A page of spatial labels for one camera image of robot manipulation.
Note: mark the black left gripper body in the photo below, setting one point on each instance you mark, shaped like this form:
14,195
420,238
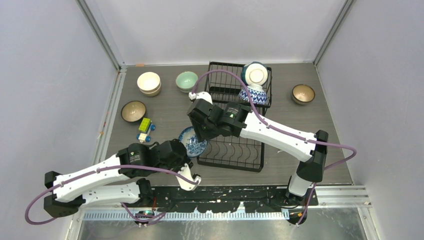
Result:
176,166

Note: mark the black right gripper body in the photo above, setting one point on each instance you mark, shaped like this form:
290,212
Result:
204,132

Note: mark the white blue floral bowl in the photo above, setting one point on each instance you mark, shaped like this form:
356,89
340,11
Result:
194,147

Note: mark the light green bowl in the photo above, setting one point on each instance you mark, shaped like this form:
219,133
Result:
186,80

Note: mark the dark blue glazed bowl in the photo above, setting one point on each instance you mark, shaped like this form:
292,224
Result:
133,111

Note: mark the beige bowl with flower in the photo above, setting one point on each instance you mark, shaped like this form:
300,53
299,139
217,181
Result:
148,82

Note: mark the black patterned rim bowl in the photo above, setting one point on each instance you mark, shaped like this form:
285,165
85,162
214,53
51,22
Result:
302,94

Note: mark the pale green striped bowl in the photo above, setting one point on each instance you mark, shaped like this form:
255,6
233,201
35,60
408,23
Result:
185,90

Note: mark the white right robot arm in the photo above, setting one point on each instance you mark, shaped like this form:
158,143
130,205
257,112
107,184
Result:
281,139

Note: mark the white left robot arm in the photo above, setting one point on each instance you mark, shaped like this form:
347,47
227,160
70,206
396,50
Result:
120,178

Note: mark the toy truck with green block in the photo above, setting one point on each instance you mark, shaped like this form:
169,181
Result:
145,128

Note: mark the blue white zigzag bowl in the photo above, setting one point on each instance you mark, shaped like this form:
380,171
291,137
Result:
257,94

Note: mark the teal bowl white base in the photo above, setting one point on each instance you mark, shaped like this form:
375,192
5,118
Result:
254,73

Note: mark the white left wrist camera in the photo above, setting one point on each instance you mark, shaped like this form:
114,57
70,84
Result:
188,181

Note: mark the black wire dish rack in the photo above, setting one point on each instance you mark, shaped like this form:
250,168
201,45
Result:
229,152

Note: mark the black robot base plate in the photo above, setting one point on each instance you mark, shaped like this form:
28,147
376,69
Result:
222,199

